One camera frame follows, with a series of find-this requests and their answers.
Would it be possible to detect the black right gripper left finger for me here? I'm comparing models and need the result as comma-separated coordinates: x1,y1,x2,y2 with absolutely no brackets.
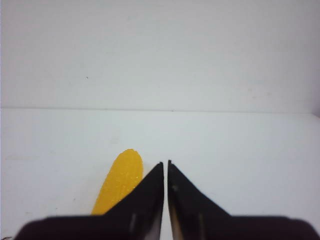
15,162,164,240

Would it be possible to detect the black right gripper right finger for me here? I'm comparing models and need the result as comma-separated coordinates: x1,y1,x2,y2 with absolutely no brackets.
167,160,320,240

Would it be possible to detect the yellow corn cob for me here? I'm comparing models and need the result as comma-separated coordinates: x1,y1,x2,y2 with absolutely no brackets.
91,149,144,215

